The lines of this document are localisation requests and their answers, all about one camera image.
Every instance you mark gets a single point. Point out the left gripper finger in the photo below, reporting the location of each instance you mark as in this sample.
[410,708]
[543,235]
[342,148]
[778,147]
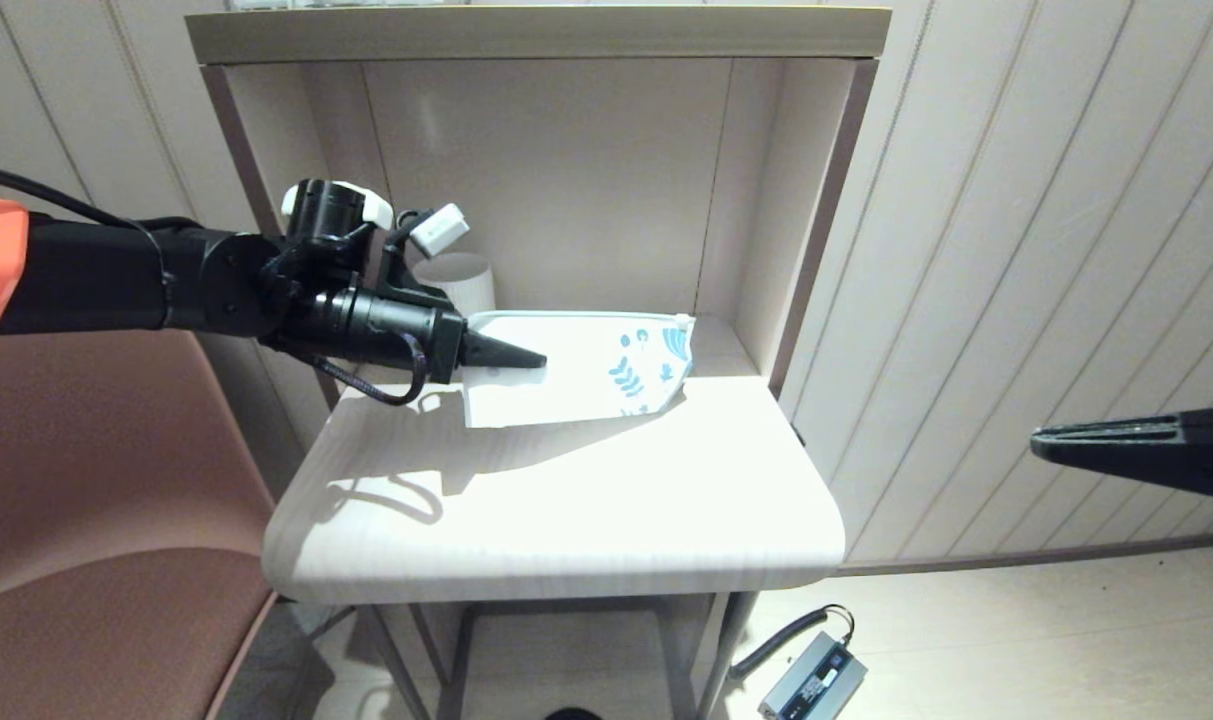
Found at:
[486,343]
[496,360]

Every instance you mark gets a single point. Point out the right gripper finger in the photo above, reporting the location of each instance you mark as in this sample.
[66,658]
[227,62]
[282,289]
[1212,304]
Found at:
[1136,450]

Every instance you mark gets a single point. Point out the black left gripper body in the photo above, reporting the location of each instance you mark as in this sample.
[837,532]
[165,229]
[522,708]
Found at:
[396,325]

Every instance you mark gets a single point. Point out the white floral zip pouch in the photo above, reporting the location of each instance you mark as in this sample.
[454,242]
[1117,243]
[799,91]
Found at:
[586,380]

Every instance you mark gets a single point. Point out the white ribbed ceramic mug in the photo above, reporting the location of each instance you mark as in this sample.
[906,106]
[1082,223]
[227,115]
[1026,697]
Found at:
[471,280]

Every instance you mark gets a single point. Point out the beige wooden desk with hutch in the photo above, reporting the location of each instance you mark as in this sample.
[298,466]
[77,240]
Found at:
[566,30]

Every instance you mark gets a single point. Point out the black round robot part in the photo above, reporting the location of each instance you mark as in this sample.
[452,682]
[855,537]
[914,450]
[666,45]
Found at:
[572,716]

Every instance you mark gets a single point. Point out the grey power adapter box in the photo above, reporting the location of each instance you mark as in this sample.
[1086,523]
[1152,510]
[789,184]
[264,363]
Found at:
[816,685]

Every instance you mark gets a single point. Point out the brown pink chair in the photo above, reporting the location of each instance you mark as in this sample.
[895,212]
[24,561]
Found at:
[96,600]

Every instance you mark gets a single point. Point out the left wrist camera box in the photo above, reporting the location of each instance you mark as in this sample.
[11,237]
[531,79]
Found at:
[439,228]

